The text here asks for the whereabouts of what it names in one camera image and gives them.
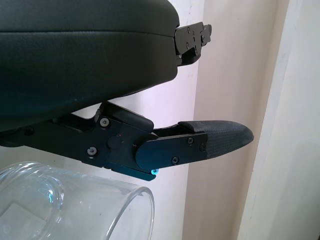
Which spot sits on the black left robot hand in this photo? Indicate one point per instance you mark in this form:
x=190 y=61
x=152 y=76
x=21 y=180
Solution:
x=75 y=62

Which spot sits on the clear glass cup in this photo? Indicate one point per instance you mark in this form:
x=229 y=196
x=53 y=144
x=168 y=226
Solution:
x=75 y=210

